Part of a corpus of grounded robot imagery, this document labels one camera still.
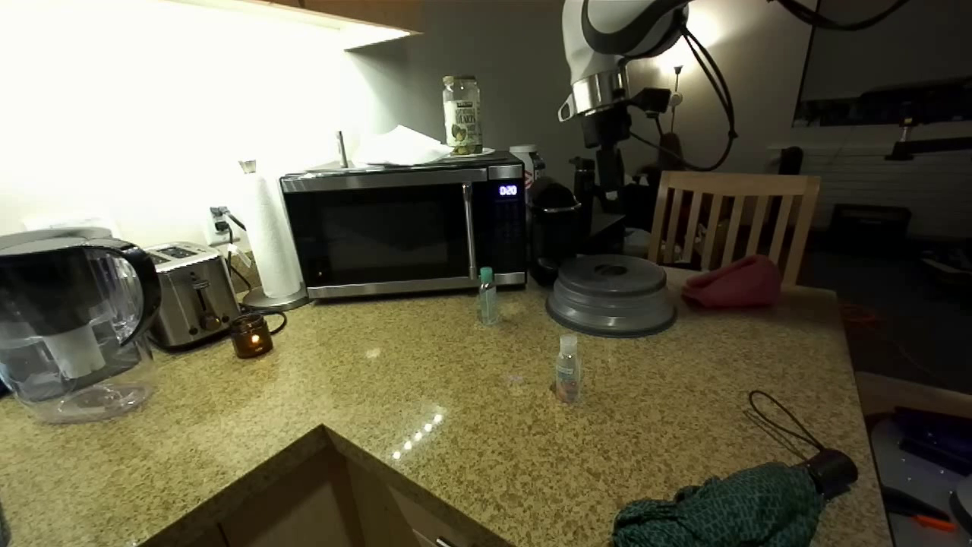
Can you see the wooden chair back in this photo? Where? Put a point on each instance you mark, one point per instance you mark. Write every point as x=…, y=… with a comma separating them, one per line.
x=713, y=219

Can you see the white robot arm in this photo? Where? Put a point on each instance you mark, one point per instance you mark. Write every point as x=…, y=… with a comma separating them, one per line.
x=599, y=42

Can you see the small green-capped bottle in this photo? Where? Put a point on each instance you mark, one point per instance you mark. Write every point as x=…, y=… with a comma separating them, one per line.
x=487, y=295

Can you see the grey round microwave cover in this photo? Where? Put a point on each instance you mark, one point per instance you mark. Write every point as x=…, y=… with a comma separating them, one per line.
x=618, y=295

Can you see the silver toaster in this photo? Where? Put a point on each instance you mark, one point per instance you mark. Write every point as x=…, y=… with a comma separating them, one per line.
x=194, y=295

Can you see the clear water filter pitcher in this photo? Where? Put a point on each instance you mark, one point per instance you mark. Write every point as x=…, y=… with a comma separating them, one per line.
x=75, y=322

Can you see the pink folded cloth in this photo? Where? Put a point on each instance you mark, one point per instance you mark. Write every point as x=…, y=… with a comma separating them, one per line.
x=736, y=287

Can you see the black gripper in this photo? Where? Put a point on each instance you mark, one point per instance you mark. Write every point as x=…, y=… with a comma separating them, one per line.
x=601, y=136

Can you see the white paper towel roll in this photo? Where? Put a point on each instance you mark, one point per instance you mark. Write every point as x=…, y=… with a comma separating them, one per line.
x=272, y=238

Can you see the small clear spray bottle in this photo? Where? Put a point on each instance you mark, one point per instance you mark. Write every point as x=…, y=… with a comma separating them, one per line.
x=568, y=370

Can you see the glass jar with lid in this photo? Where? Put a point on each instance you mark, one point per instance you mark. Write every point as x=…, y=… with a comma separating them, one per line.
x=462, y=113

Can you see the small amber candle mug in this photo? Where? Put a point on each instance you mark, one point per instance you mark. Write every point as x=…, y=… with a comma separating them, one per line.
x=252, y=333

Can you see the black coffee maker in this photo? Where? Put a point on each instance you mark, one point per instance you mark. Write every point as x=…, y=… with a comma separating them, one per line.
x=554, y=228

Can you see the green folded umbrella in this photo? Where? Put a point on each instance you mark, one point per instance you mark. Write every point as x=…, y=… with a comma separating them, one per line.
x=767, y=507

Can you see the black steel microwave oven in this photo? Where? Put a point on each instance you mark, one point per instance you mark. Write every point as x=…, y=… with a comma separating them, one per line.
x=421, y=228

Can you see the white cloth on microwave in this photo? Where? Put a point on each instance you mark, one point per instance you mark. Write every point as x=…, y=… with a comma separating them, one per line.
x=400, y=147

